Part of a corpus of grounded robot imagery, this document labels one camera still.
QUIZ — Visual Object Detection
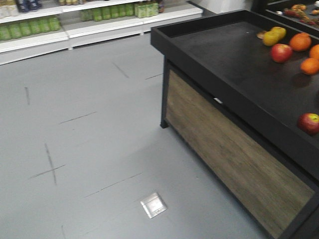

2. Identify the red apple on stand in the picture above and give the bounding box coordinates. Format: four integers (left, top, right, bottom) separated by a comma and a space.
270, 44, 293, 63

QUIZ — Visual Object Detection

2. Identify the white store shelving unit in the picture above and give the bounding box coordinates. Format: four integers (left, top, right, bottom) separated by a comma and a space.
0, 0, 203, 65

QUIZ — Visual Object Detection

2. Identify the red apple near edge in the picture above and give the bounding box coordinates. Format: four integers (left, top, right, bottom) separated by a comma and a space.
297, 113, 319, 135

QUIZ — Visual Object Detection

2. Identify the yellow green apple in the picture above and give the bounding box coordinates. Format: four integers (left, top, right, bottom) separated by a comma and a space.
262, 31, 280, 47

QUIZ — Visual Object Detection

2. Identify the small orange fruit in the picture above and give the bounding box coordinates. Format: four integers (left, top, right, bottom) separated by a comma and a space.
300, 58, 319, 75

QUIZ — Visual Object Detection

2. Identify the row of green bottles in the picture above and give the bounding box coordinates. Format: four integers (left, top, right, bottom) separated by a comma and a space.
0, 15, 61, 41

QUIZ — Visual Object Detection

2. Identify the black wooden produce stand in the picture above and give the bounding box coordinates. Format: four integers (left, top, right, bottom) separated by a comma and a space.
151, 10, 319, 239

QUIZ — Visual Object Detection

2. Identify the metal floor socket plate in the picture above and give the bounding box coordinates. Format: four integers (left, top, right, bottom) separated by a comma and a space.
140, 192, 168, 219

